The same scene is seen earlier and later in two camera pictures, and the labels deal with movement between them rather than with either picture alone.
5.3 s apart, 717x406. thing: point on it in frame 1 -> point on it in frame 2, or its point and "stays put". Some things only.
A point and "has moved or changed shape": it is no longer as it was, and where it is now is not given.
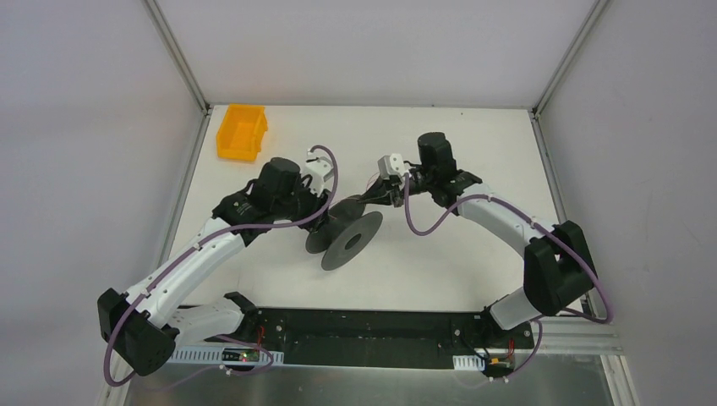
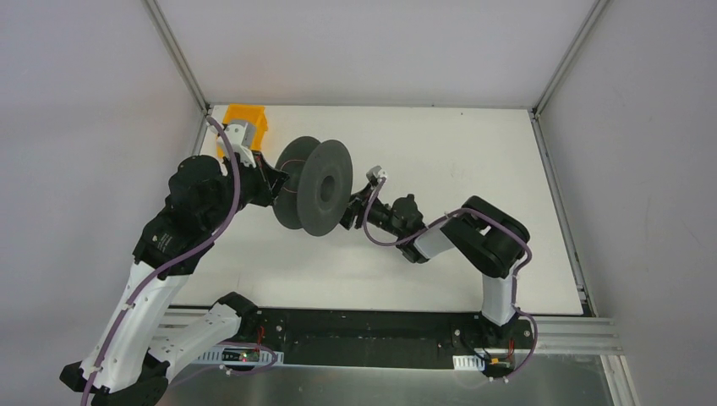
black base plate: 383,336 stays put
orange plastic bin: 239,136 stays put
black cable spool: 345,234 has moved or changed shape
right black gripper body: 389,189 -> 359,203
